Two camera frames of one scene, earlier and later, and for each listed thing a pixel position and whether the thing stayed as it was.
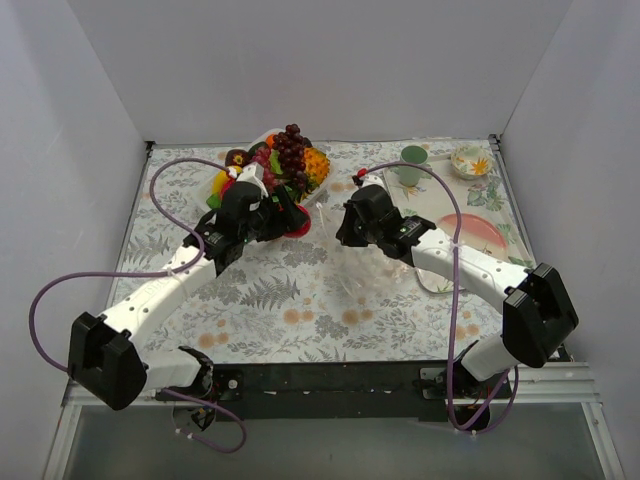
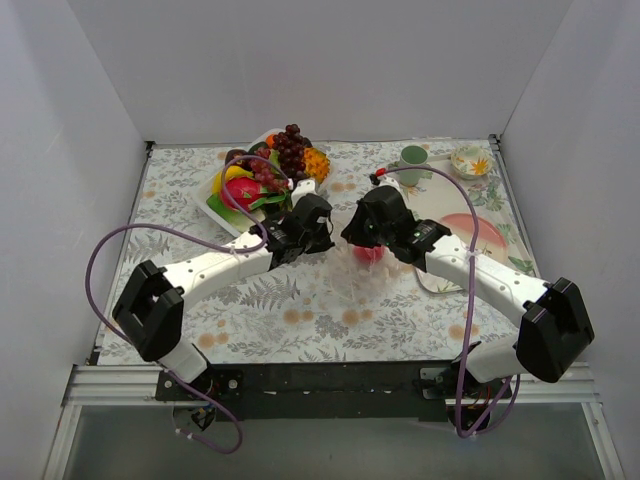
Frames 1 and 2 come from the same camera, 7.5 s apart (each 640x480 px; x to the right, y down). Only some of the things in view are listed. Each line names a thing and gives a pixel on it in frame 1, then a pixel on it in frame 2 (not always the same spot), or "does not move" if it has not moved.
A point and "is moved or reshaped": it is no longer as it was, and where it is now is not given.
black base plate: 352,392 does not move
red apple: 304,230 is moved or reshaped
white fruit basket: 285,157 does not move
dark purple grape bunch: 290,145 does not move
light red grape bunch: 263,156 does not move
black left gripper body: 282,215 → 318,226
